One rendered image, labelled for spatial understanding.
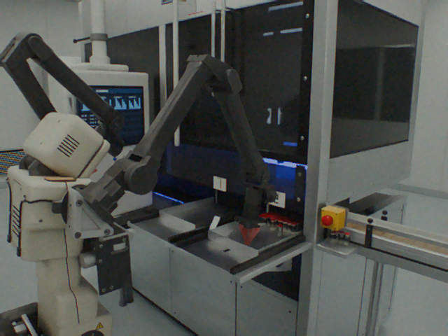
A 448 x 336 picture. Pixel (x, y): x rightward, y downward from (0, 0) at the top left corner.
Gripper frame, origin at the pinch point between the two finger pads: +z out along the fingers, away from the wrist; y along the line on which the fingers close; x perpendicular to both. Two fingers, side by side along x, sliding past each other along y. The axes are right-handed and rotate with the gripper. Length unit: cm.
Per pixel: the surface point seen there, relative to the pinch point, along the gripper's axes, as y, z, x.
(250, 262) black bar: -6.7, 3.5, -8.1
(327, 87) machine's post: 18, -58, -12
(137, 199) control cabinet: 10, 5, 91
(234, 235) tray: 9.0, 2.5, 14.8
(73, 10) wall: 129, -209, 546
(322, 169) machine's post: 22.3, -29.2, -12.2
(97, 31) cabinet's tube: -21, -80, 95
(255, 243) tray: 9.5, 2.4, 3.7
